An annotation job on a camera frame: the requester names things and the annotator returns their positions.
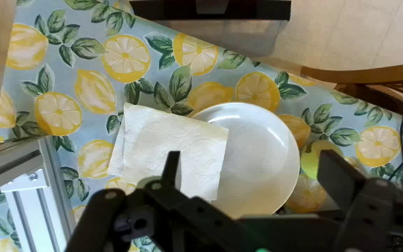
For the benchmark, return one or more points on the white paper napkin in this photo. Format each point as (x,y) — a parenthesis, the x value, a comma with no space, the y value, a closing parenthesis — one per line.
(163,140)

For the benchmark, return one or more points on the white round plate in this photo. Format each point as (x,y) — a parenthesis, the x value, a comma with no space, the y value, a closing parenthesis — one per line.
(257,162)

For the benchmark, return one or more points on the aluminium profile frame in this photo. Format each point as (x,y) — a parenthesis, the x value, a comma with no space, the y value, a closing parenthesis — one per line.
(51,172)

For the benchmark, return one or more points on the wooden chair with rounded backrest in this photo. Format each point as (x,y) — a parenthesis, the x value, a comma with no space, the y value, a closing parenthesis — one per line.
(373,74)

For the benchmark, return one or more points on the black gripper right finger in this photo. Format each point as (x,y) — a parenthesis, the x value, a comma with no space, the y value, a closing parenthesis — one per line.
(338,179)

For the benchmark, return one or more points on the lemon print tablecloth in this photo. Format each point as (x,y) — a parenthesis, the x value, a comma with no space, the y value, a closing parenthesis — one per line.
(93,60)

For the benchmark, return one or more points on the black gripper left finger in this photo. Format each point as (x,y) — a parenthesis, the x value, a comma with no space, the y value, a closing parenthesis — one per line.
(170,168)

